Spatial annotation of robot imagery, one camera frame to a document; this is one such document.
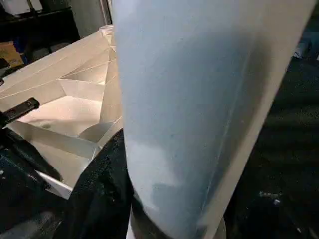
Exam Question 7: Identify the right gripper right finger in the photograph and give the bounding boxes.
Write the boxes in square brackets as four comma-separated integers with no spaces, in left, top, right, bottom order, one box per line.
[219,149,319,239]

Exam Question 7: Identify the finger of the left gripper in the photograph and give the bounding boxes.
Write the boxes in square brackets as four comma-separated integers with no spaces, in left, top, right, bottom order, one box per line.
[0,98,40,125]
[0,127,64,200]

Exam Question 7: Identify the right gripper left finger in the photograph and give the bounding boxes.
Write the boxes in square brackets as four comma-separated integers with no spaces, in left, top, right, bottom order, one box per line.
[64,128,136,239]

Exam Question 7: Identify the white plastic table top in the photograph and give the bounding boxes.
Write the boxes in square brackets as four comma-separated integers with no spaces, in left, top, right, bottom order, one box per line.
[0,25,125,201]

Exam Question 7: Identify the white plastic table leg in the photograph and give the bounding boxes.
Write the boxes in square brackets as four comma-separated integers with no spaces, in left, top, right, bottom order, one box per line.
[110,0,319,239]

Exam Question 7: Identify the brown cardboard box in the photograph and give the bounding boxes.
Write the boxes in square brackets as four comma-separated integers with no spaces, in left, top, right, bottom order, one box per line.
[0,42,24,69]

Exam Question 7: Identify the black plastic mat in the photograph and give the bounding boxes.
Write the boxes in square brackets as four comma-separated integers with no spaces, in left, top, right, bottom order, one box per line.
[0,47,319,239]

